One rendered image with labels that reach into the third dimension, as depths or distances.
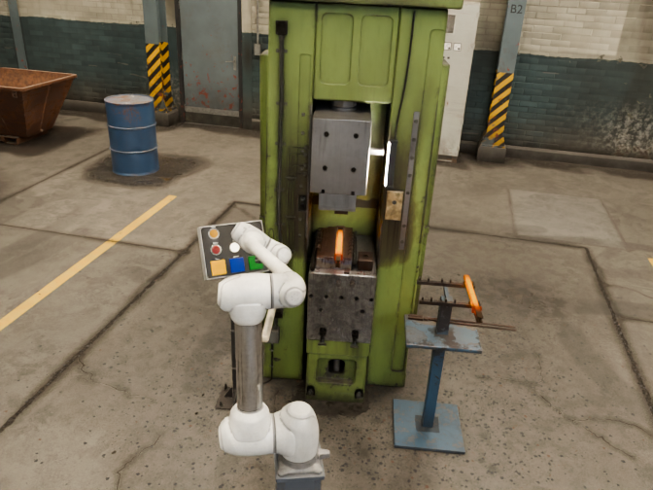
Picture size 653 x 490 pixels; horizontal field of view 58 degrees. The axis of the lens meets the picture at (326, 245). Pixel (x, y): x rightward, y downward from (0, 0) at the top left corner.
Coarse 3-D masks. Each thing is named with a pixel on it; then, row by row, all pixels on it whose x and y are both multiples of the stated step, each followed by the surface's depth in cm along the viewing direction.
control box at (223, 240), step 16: (224, 224) 310; (256, 224) 316; (208, 240) 306; (224, 240) 309; (208, 256) 305; (224, 256) 308; (240, 256) 311; (208, 272) 305; (240, 272) 310; (256, 272) 314
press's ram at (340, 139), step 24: (312, 120) 295; (336, 120) 294; (360, 120) 295; (312, 144) 300; (336, 144) 300; (360, 144) 299; (312, 168) 306; (336, 168) 305; (360, 168) 305; (336, 192) 311; (360, 192) 310
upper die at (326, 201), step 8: (320, 192) 312; (352, 192) 314; (320, 200) 314; (328, 200) 313; (336, 200) 313; (344, 200) 313; (352, 200) 313; (320, 208) 315; (328, 208) 315; (336, 208) 315; (344, 208) 315; (352, 208) 315
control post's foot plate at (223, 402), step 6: (222, 390) 370; (228, 390) 362; (234, 390) 358; (222, 396) 365; (228, 396) 363; (234, 396) 358; (222, 402) 358; (228, 402) 360; (234, 402) 358; (216, 408) 356; (222, 408) 355; (228, 408) 355
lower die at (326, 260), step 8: (320, 232) 359; (328, 232) 357; (336, 232) 355; (344, 232) 356; (328, 240) 347; (344, 240) 348; (352, 240) 348; (328, 248) 337; (344, 248) 338; (320, 256) 330; (328, 256) 328; (344, 256) 329; (320, 264) 330; (328, 264) 330; (344, 264) 329
